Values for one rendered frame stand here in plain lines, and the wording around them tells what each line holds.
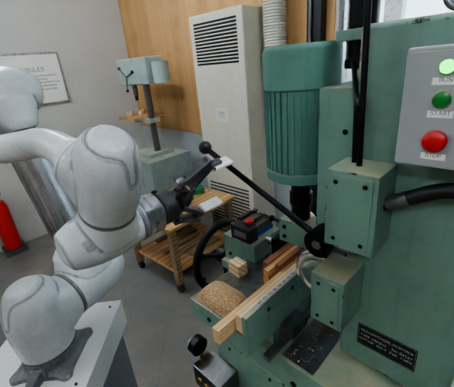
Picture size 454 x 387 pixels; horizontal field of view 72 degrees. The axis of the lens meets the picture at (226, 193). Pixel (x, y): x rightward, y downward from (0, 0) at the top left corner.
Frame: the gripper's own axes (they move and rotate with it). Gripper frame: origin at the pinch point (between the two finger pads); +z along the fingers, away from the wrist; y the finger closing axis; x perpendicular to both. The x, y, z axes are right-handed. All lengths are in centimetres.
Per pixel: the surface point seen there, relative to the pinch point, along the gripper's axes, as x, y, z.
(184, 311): 29, -143, 31
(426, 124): -34.5, 36.0, -2.7
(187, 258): 58, -136, 55
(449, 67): -33, 43, -3
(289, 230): -18.8, -8.2, 10.5
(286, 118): -8.9, 22.1, 5.6
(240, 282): -16.8, -24.4, -2.1
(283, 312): -31.1, -21.1, -1.5
